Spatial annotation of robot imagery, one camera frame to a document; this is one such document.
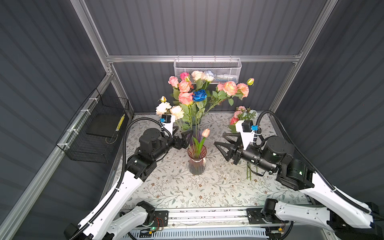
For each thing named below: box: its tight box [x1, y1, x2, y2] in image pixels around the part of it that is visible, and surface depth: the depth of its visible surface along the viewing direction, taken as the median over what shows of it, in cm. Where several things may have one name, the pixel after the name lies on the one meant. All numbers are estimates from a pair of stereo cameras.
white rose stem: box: [205, 70, 215, 83], surface depth 80 cm
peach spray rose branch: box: [204, 78, 255, 116], surface depth 73 cm
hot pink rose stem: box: [179, 72, 191, 82], surface depth 80 cm
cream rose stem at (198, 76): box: [192, 70, 206, 91], surface depth 80 cm
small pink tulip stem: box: [192, 128, 210, 159], surface depth 77 cm
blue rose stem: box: [192, 89, 208, 133], surface depth 68 cm
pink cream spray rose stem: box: [168, 76, 194, 106], surface depth 78 cm
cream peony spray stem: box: [155, 96, 185, 120], surface depth 68 cm
